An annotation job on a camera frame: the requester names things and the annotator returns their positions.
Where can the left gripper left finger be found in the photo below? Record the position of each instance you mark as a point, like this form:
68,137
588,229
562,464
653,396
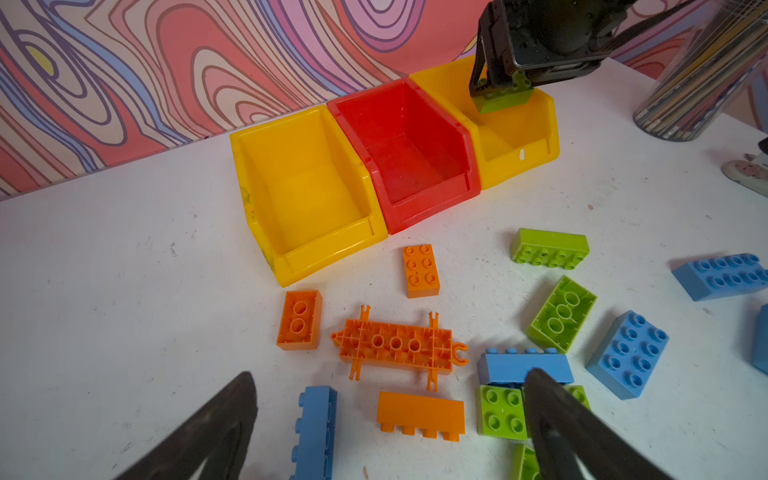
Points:
212,443

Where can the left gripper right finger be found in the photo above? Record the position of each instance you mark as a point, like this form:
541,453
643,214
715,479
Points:
566,436

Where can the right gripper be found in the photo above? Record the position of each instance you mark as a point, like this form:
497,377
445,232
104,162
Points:
546,40

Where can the green lego brick pair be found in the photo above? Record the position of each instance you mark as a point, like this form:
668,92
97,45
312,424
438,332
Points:
501,413

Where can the blue lego brick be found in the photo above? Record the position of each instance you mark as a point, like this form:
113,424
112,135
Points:
313,455
628,354
759,353
511,367
721,277

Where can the green lego brick top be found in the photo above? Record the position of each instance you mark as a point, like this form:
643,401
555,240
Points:
549,249

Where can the green lego brick bottom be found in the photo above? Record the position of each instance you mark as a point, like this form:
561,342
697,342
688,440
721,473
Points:
524,464

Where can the blue lego brick standing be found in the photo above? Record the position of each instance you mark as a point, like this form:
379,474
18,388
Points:
313,455

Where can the right yellow plastic bin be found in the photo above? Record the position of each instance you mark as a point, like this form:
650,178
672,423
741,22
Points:
507,142

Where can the yellow plastic bin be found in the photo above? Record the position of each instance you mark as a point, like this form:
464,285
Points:
507,142
308,198

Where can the orange lego brick upside down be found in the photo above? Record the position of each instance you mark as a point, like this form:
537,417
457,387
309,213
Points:
300,322

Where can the orange lego brick on side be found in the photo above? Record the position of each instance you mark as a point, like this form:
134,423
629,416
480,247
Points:
432,416

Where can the orange lego chassis plate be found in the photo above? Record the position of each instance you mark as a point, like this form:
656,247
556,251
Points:
428,348

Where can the red plastic bin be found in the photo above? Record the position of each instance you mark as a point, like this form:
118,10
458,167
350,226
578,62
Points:
420,158

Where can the orange lego brick studs up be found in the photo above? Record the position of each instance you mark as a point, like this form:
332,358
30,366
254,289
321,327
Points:
421,274

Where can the stapler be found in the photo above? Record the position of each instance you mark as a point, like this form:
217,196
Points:
751,172

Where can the left yellow plastic bin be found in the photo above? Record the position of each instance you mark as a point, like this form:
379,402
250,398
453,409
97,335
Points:
308,198

